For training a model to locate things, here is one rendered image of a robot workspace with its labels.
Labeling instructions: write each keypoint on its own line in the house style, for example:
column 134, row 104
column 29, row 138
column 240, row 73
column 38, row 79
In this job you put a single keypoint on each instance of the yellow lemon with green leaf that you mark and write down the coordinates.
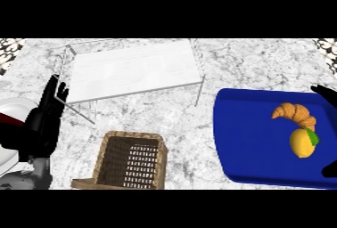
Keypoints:
column 304, row 143

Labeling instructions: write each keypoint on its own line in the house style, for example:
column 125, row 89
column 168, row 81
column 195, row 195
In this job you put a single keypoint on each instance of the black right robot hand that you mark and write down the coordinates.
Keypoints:
column 329, row 96

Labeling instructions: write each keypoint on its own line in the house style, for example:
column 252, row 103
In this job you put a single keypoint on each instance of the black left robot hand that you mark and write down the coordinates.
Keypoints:
column 41, row 124

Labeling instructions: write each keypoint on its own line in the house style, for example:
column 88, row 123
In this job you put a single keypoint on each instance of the golden croissant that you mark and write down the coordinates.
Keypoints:
column 297, row 114

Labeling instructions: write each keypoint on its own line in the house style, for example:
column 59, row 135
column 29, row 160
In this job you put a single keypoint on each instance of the white and red appliance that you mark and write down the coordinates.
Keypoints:
column 11, row 118

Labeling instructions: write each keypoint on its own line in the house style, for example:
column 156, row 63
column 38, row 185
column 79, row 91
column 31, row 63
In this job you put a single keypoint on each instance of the blue tray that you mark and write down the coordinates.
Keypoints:
column 268, row 139

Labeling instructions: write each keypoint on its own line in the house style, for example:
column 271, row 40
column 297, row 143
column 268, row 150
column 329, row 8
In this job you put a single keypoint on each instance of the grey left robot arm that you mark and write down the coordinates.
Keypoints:
column 28, row 177

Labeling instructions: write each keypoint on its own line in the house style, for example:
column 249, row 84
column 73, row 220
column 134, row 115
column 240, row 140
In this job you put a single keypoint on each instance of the brown wicker basket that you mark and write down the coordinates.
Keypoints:
column 128, row 161

